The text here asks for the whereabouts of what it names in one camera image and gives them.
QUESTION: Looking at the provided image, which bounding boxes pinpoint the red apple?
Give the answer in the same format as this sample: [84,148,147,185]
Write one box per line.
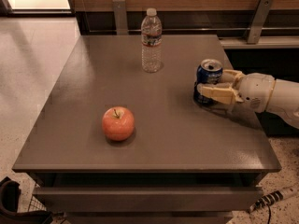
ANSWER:
[102,106,135,142]

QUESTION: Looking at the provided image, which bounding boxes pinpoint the right metal wall bracket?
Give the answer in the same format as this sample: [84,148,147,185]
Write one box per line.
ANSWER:
[247,0,274,44]

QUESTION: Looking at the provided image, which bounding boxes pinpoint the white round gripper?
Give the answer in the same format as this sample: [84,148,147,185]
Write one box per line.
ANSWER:
[197,69,275,113]

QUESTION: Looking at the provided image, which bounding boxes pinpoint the grey table drawer front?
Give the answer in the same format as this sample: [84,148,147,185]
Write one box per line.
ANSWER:
[34,187,263,212]

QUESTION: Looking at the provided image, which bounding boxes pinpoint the left metal wall bracket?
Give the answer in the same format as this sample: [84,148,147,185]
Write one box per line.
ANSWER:
[113,0,129,35]

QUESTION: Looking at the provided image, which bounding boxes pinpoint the metal wall bracket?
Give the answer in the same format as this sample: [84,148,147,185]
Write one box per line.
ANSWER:
[247,0,274,44]
[113,0,129,35]

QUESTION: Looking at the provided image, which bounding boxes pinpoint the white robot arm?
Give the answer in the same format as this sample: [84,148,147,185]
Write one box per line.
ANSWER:
[195,69,299,129]

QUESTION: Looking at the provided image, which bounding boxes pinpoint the blue pepsi can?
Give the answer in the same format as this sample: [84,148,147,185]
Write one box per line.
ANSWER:
[193,59,222,105]

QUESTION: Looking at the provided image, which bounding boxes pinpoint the wooden wall shelf ledge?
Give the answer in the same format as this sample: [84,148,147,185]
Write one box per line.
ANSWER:
[220,36,299,49]

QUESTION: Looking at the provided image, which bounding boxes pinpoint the clear plastic water bottle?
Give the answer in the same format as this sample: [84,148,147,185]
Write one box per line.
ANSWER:
[141,7,162,73]

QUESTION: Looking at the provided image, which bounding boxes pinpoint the dark bag on floor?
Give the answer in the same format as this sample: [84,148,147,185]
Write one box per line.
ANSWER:
[0,177,52,224]

